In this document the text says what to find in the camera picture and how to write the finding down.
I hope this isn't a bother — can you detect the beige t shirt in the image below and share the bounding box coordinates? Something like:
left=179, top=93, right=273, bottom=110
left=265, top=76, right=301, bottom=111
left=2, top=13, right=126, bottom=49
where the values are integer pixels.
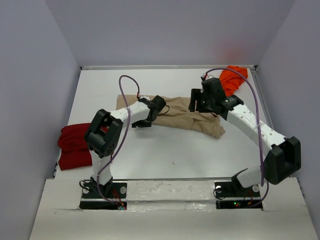
left=115, top=93, right=226, bottom=140

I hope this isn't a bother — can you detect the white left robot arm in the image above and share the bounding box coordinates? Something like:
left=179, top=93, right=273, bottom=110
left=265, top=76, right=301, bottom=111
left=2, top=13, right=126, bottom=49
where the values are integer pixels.
left=84, top=95, right=166, bottom=198

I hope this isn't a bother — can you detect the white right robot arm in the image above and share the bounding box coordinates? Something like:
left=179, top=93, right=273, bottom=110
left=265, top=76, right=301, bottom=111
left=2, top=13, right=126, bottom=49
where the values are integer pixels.
left=188, top=77, right=302, bottom=196

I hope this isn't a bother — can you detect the orange t shirt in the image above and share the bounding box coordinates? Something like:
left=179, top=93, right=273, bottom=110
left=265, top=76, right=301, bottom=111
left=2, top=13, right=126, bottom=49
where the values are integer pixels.
left=219, top=65, right=248, bottom=97

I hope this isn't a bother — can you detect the dark red t shirt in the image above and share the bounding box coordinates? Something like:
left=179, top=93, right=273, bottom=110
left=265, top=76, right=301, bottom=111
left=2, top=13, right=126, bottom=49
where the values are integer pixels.
left=57, top=123, right=92, bottom=171

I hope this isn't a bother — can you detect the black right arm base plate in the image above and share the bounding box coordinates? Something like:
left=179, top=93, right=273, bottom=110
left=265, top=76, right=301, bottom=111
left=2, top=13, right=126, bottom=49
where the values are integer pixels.
left=213, top=181, right=263, bottom=210

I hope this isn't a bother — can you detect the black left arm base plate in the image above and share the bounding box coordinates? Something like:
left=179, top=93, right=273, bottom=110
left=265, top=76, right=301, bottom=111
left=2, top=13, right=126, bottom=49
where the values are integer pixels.
left=79, top=180, right=128, bottom=210

